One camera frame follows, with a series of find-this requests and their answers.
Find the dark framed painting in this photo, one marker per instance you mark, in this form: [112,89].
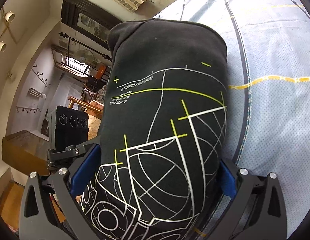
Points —
[92,23]

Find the barred window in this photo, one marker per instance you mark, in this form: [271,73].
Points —
[74,65]

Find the orange chair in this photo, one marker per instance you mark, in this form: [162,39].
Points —
[101,72]

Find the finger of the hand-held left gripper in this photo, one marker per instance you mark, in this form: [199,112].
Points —
[69,155]

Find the light blue striped bed sheet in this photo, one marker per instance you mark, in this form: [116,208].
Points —
[270,42]

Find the dark wooden coat stand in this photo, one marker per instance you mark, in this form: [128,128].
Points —
[61,33]

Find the wooden armchair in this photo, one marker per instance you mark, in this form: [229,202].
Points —
[94,127]

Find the wooden cabinet with glass top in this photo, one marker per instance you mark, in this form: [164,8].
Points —
[24,152]

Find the white electric fan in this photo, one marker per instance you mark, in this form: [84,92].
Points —
[84,54]

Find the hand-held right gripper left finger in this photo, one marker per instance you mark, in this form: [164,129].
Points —
[84,170]

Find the white ceiling spot lamp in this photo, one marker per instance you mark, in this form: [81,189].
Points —
[1,45]
[9,16]

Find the white wall lamp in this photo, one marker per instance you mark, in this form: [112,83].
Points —
[36,93]

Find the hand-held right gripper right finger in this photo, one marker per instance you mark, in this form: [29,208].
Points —
[226,182]

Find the black hoodie with yellow zipper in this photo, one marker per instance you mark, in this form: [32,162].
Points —
[157,80]

